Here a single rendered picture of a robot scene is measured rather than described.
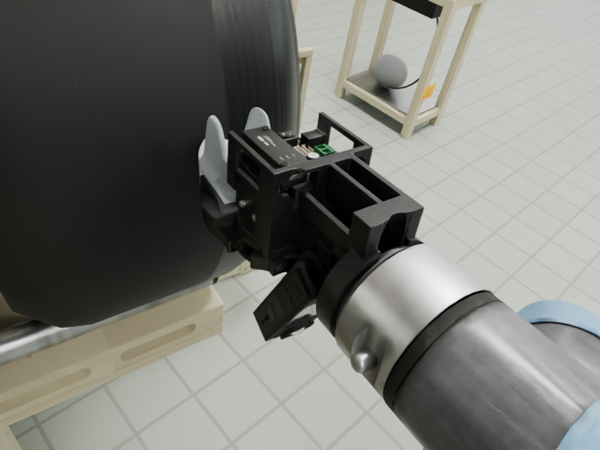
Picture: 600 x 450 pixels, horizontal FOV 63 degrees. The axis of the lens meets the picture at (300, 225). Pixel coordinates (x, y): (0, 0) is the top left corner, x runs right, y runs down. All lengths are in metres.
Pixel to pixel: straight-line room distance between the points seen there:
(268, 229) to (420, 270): 0.09
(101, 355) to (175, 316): 0.12
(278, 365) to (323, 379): 0.16
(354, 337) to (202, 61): 0.25
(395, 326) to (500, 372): 0.05
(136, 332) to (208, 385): 0.95
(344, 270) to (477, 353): 0.07
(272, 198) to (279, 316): 0.10
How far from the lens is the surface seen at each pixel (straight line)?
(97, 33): 0.38
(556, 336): 0.38
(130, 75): 0.39
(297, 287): 0.29
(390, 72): 3.09
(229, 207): 0.33
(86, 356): 0.76
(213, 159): 0.36
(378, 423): 1.72
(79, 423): 1.69
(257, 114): 0.37
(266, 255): 0.29
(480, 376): 0.21
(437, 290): 0.23
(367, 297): 0.23
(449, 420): 0.22
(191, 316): 0.78
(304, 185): 0.28
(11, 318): 0.90
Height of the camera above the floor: 1.49
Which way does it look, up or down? 42 degrees down
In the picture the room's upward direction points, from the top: 11 degrees clockwise
